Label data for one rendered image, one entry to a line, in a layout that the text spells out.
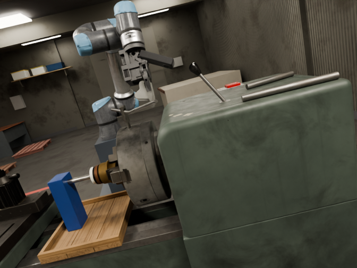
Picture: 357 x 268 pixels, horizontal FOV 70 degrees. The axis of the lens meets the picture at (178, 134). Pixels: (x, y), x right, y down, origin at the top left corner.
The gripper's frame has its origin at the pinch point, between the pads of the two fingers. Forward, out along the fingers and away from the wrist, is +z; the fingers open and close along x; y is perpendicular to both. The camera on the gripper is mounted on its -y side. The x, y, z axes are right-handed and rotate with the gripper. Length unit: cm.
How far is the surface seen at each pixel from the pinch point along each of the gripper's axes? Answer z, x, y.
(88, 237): 41, -13, 38
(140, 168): 19.8, -1.6, 9.8
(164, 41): -407, -864, -1
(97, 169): 16.3, -14.6, 29.2
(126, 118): 1.2, -8.1, 12.0
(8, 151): -115, -691, 565
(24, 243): 38, -15, 64
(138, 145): 12.0, -2.9, 8.8
